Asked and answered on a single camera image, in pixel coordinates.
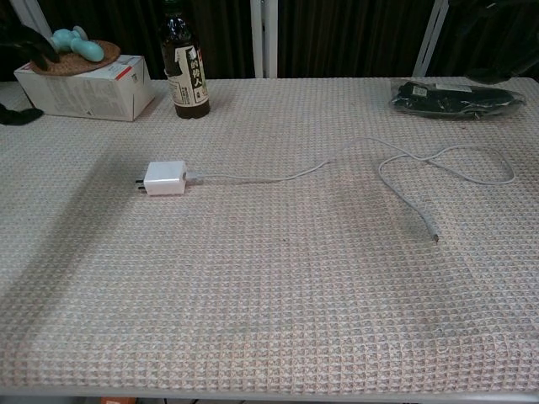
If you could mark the black socks in plastic bag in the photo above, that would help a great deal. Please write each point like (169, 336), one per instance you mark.
(455, 101)

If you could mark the dark glass bottle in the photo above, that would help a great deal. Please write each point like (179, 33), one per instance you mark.
(187, 76)

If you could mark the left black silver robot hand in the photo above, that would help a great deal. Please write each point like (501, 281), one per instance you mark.
(38, 48)

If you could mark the teal massage roller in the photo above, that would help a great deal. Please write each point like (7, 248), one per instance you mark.
(84, 47)

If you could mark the black curtain panel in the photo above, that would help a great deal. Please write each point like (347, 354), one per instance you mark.
(345, 38)
(488, 29)
(135, 25)
(6, 12)

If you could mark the round woven brown coaster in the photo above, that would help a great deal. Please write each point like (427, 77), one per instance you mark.
(84, 63)

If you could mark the white cardboard box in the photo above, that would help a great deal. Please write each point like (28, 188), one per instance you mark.
(92, 94)

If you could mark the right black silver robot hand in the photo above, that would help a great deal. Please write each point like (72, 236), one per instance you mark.
(505, 73)

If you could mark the beige waffle tablecloth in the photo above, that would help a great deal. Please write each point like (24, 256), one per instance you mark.
(269, 273)

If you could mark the white metal frame post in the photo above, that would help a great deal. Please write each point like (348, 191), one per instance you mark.
(429, 38)
(263, 38)
(29, 17)

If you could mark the white charger block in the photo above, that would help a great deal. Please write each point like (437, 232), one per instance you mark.
(166, 179)

